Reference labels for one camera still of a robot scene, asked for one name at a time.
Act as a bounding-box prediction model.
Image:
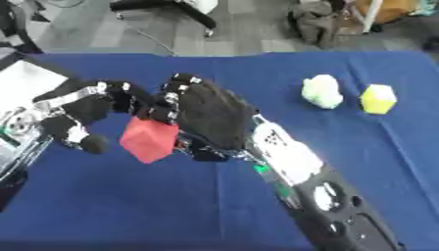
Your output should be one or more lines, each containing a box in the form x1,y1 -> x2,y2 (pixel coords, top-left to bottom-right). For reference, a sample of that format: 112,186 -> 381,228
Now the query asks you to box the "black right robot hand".
145,73 -> 261,163

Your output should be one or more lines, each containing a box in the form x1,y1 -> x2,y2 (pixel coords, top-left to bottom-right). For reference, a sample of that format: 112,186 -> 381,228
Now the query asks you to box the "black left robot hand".
32,79 -> 162,155

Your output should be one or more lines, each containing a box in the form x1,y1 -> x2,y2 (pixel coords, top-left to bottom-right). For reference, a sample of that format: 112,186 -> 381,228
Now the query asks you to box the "red block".
118,116 -> 182,165

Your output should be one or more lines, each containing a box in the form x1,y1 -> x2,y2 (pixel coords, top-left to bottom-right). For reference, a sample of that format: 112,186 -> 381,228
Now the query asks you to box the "black box white inside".
0,51 -> 82,113

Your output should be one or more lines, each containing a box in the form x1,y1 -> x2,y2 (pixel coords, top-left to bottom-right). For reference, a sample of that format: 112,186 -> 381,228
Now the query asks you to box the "tan cardboard box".
353,0 -> 425,25

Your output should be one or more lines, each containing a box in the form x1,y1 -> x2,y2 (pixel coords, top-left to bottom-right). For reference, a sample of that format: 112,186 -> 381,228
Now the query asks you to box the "black tripod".
0,0 -> 52,55

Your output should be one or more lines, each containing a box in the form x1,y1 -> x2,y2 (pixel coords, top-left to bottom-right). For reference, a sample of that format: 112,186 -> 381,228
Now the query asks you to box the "white green crumpled toy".
300,74 -> 347,110

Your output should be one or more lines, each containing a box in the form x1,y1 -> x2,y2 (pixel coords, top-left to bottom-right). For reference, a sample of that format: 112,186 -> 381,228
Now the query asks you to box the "black office chair base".
108,0 -> 220,37

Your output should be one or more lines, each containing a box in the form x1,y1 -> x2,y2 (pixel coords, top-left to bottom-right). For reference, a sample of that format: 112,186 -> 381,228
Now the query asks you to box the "grey bag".
286,2 -> 347,47

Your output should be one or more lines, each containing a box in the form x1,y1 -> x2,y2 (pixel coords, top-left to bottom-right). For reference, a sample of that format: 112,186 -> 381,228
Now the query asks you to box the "yellow block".
358,83 -> 400,116

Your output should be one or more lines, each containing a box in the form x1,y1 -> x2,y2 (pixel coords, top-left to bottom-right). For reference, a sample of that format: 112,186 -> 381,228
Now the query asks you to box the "white pole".
360,0 -> 386,34

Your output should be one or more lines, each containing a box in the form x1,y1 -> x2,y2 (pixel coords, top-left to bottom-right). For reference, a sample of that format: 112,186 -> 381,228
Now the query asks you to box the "white floor cable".
131,26 -> 178,57

